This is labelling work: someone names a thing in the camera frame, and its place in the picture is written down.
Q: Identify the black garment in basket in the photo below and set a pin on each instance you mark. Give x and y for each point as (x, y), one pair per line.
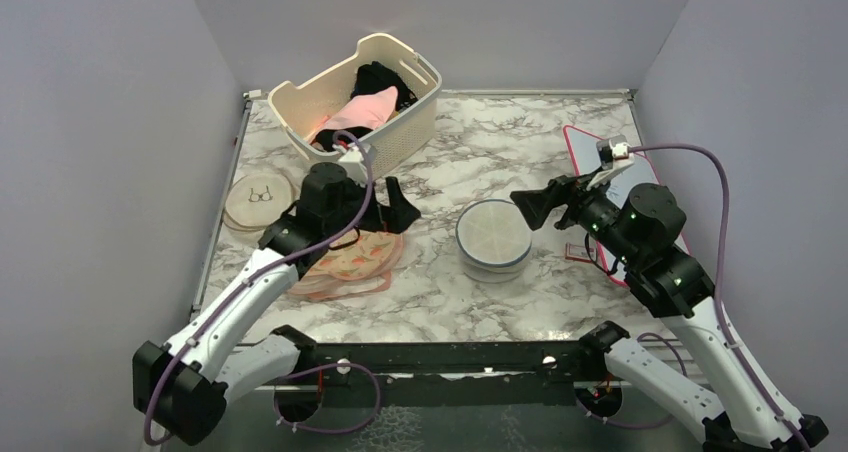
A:
(370, 79)

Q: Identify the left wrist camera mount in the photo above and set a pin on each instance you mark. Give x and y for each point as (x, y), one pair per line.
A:
(356, 161)

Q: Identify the pink framed whiteboard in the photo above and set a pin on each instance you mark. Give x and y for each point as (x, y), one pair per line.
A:
(635, 225)

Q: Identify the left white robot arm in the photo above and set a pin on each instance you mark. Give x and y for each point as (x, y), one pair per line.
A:
(184, 385)

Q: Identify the round beige bra wash bag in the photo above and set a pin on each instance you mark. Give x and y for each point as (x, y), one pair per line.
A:
(255, 201)

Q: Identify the pink garment in basket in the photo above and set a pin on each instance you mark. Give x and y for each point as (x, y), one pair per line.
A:
(369, 111)

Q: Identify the small red white card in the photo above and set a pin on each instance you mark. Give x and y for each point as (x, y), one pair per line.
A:
(581, 253)

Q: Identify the cream perforated laundry basket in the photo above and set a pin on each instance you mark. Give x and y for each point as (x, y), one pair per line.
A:
(301, 108)

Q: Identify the floral peach mesh laundry bag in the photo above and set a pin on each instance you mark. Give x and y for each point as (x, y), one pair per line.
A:
(361, 268)

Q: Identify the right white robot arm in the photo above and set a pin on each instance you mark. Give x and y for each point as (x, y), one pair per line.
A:
(739, 409)

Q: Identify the white mesh cylindrical laundry bag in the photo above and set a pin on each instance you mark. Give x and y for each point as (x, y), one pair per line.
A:
(493, 241)

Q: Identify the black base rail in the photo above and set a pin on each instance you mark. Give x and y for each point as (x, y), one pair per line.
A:
(439, 374)

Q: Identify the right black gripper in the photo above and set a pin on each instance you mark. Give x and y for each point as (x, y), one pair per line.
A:
(535, 204)

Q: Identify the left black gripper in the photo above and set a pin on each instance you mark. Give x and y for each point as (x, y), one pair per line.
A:
(397, 216)

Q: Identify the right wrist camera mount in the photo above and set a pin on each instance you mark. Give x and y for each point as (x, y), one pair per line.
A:
(615, 157)

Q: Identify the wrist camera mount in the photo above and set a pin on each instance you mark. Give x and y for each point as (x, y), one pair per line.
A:
(356, 161)
(615, 157)

